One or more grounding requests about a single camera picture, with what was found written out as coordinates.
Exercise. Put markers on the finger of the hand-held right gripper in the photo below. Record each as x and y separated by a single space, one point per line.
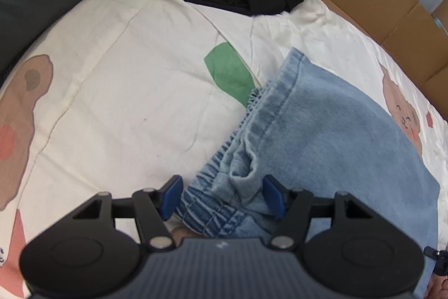
441 260

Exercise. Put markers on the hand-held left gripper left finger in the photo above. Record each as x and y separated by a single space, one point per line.
173 194

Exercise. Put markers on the cream bear print bed sheet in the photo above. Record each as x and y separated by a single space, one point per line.
140 92

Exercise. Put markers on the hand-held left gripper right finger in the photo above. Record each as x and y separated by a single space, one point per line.
273 195

